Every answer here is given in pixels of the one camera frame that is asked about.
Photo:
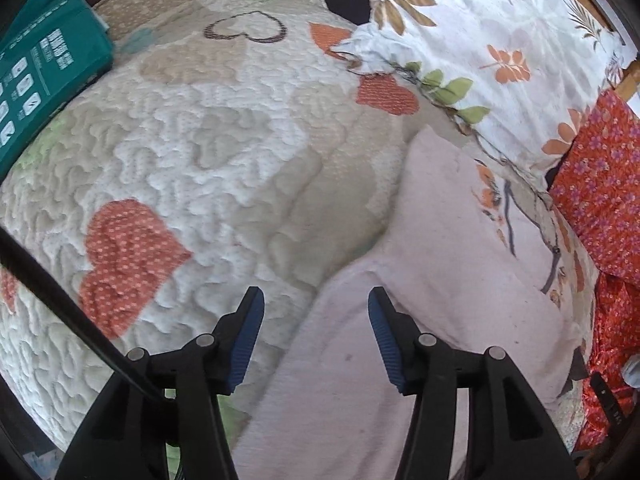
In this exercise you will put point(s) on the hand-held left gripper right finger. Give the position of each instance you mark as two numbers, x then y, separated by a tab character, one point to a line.
387	342

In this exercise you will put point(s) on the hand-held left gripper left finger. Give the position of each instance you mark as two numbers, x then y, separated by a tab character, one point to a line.
244	342

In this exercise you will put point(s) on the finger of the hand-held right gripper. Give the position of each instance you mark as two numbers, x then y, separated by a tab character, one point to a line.
606	400

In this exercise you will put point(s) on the pale pink cloth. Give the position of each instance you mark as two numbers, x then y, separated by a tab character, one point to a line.
425	310

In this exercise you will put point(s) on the heart patterned quilt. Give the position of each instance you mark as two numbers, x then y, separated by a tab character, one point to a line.
210	170

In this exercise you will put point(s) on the orange floral cloth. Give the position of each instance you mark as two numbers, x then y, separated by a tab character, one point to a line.
607	200

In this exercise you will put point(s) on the white floral pillow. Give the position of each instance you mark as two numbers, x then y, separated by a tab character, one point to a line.
480	50

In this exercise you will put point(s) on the green cardboard box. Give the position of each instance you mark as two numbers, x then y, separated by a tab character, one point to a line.
45	75

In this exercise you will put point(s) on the wooden bed frame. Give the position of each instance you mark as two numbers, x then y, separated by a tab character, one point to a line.
630	77

